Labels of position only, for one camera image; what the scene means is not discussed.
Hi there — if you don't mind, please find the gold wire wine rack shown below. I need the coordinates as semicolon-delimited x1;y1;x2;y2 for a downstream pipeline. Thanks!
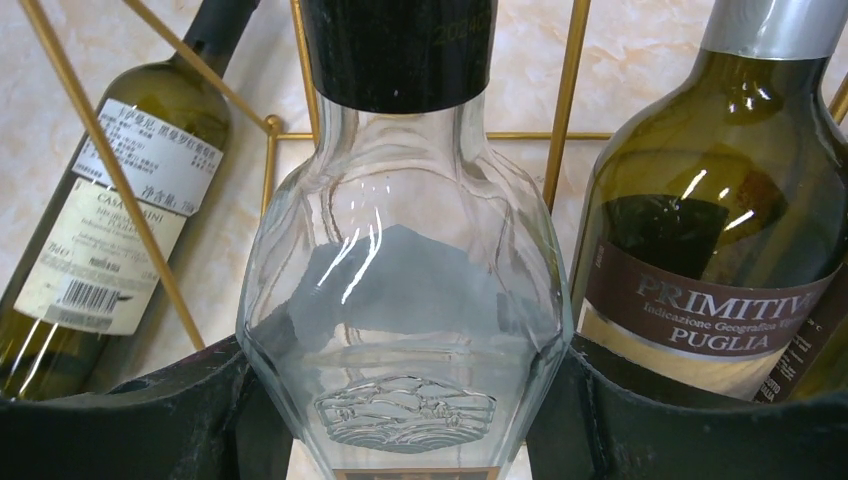
16;0;848;352

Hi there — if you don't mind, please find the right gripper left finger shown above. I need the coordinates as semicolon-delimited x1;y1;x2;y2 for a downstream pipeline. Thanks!
1;337;292;479

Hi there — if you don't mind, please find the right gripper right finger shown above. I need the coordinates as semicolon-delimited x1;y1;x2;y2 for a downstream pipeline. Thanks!
527;336;847;479

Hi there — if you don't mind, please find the clear liquor bottle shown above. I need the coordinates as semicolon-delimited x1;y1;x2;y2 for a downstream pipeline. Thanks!
236;1;573;479

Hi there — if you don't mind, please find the dark bottle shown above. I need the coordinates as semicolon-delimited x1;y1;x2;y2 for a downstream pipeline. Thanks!
0;0;263;403
754;266;847;404

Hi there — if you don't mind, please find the brown wine bottle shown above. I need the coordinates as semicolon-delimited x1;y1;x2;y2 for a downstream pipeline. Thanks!
571;1;847;401

